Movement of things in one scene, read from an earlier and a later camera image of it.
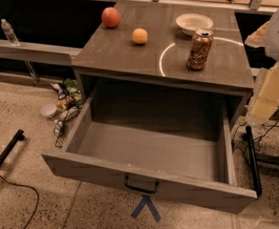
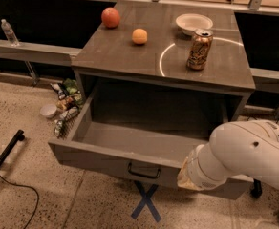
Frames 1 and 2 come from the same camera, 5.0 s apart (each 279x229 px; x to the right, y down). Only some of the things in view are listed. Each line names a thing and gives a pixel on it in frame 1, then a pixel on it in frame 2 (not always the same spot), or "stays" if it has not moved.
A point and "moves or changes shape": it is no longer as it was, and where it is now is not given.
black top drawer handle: x=139 y=188 → x=142 y=174
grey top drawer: x=170 y=146 moves or changes shape
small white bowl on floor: x=48 y=110 stays
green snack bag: x=71 y=85 stays
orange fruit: x=139 y=35 stays
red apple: x=110 y=16 stays
